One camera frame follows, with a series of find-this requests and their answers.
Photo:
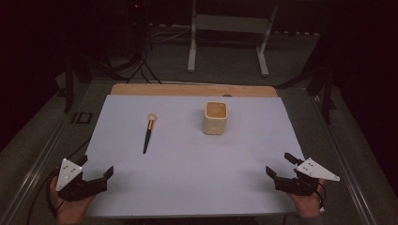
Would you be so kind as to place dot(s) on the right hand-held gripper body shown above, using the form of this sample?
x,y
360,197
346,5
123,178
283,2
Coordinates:
x,y
297,184

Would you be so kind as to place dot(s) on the person's right hand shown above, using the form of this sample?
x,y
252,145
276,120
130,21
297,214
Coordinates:
x,y
305,204

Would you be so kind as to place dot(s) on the wooden board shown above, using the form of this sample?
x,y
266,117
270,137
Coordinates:
x,y
187,90

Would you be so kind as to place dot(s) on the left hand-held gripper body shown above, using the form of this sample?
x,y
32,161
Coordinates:
x,y
78,187

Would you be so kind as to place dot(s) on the white metal stand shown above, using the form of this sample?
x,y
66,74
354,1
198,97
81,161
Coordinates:
x,y
231,24

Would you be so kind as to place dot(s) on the black tripod stand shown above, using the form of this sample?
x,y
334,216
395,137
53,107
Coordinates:
x,y
68,84

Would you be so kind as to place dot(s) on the beige square cup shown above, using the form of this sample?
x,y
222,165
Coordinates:
x,y
214,125

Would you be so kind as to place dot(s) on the person's left hand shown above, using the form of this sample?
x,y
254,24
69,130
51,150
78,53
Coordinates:
x,y
73,211

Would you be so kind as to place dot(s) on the white paper sheet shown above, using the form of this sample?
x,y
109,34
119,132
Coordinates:
x,y
194,175

